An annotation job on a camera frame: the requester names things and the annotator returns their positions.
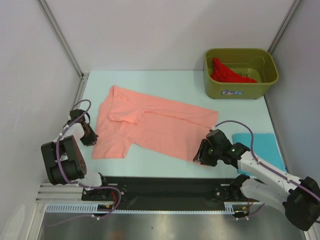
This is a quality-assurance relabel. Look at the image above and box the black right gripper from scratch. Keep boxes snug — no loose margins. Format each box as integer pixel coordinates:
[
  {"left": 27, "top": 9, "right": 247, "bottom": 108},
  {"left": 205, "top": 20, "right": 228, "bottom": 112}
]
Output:
[{"left": 192, "top": 138, "right": 222, "bottom": 167}]

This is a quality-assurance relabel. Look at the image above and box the pink t shirt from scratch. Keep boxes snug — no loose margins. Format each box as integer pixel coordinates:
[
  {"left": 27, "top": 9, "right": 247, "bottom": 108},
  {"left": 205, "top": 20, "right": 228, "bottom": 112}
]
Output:
[{"left": 92, "top": 85, "right": 219, "bottom": 162}]

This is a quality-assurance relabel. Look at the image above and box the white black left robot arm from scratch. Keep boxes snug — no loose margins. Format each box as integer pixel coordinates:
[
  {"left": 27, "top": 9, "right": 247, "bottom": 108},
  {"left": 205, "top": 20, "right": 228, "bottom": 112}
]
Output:
[{"left": 40, "top": 109, "right": 112, "bottom": 201}]

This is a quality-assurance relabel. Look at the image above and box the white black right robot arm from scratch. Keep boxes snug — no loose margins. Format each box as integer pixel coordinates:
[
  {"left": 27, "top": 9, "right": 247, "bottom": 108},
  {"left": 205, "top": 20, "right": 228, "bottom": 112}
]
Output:
[{"left": 193, "top": 129, "right": 320, "bottom": 231}]

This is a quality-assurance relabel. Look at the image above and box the folded blue t shirt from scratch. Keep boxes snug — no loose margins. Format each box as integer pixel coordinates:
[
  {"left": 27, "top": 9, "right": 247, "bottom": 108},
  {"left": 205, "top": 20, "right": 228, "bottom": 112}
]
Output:
[{"left": 232, "top": 133, "right": 287, "bottom": 172}]

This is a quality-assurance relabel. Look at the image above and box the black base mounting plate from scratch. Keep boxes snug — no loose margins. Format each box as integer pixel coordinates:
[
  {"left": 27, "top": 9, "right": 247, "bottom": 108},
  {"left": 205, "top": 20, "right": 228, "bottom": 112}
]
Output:
[{"left": 81, "top": 176, "right": 261, "bottom": 212}]

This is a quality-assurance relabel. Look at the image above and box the red t shirt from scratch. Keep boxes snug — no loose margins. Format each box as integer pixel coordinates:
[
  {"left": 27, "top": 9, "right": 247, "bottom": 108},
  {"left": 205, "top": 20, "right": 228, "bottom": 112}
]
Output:
[{"left": 210, "top": 57, "right": 257, "bottom": 84}]

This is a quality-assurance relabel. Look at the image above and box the olive green plastic bin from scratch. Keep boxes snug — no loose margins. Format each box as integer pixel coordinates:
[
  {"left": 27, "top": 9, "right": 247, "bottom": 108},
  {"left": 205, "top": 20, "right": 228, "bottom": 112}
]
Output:
[{"left": 203, "top": 48, "right": 279, "bottom": 100}]

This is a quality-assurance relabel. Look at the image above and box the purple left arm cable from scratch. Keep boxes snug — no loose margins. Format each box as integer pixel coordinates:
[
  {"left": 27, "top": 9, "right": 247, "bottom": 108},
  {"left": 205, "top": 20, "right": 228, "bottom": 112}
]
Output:
[{"left": 48, "top": 99, "right": 123, "bottom": 227}]

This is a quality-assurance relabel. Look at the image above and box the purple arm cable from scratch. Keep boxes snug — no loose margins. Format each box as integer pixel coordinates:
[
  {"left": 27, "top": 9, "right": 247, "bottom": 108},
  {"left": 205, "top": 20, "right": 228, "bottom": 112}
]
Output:
[
  {"left": 211, "top": 119, "right": 320, "bottom": 225},
  {"left": 48, "top": 99, "right": 123, "bottom": 227}
]

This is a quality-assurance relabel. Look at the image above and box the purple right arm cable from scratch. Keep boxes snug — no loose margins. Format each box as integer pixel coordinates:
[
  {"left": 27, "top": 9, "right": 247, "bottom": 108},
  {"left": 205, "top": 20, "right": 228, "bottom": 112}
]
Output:
[{"left": 211, "top": 119, "right": 320, "bottom": 225}]

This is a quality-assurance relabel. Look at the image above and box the aluminium front frame rail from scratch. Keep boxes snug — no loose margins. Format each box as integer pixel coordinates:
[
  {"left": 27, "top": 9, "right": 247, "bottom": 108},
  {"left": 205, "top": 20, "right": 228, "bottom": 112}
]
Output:
[{"left": 35, "top": 183, "right": 83, "bottom": 203}]

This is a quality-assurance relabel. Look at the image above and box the white slotted cable duct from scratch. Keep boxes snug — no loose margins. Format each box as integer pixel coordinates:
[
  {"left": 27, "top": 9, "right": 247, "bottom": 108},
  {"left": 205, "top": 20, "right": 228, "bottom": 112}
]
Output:
[{"left": 45, "top": 203, "right": 245, "bottom": 215}]

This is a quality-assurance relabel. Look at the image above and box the left aluminium corner post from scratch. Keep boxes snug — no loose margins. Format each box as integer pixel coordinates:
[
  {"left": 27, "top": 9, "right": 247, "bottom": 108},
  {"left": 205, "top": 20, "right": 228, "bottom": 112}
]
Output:
[{"left": 36, "top": 0, "right": 89, "bottom": 80}]

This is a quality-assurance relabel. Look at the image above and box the aluminium corner post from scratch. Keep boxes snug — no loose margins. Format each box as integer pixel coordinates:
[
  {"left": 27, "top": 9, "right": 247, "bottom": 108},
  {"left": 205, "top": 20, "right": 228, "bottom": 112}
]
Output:
[
  {"left": 36, "top": 0, "right": 89, "bottom": 80},
  {"left": 267, "top": 0, "right": 303, "bottom": 55}
]

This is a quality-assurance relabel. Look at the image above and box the right aluminium corner post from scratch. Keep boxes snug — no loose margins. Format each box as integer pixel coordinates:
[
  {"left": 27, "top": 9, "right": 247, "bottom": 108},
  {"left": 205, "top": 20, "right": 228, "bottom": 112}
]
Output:
[{"left": 267, "top": 0, "right": 303, "bottom": 55}]

